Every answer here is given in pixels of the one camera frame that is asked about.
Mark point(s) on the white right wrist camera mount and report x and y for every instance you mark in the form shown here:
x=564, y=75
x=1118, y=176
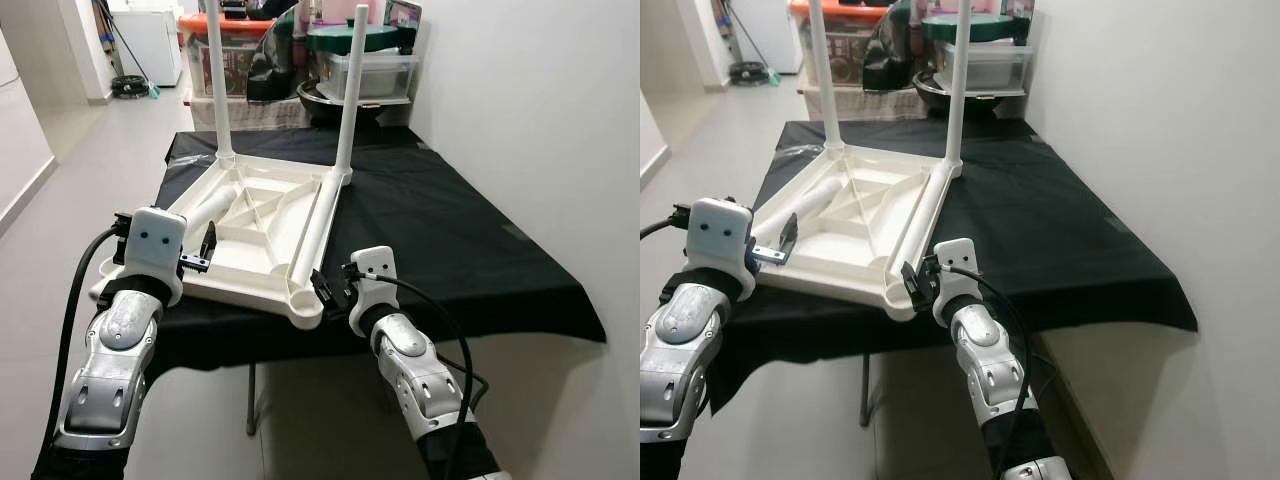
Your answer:
x=373, y=275
x=957, y=265

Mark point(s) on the clear plastic food container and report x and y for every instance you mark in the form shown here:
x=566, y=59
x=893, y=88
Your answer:
x=385, y=75
x=1000, y=68

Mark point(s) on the dark green tray with label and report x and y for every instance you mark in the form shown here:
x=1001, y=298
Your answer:
x=1020, y=15
x=403, y=20

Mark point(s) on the shiny black plastic bag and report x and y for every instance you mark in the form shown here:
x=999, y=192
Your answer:
x=890, y=50
x=272, y=60

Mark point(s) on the white plastic table top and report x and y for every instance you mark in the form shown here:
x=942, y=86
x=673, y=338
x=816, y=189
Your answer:
x=260, y=250
x=870, y=240

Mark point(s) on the grey metal folding table leg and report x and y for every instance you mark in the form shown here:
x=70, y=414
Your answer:
x=250, y=400
x=866, y=390

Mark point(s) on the green round pot lid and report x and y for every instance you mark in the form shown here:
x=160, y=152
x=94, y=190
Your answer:
x=380, y=38
x=995, y=28

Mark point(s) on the patterned cloth covered bench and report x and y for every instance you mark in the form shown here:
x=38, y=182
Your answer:
x=260, y=115
x=870, y=105

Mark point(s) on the crumpled clear tape piece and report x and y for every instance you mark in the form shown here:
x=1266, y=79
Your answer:
x=795, y=153
x=190, y=158

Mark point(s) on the clear bin with orange lid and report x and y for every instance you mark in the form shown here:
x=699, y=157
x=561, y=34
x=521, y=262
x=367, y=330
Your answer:
x=215, y=30
x=835, y=10

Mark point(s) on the black tablecloth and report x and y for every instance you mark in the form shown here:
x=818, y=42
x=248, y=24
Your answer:
x=450, y=230
x=1050, y=230

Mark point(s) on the pink purple container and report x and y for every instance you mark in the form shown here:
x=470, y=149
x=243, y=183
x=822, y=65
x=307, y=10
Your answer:
x=325, y=10

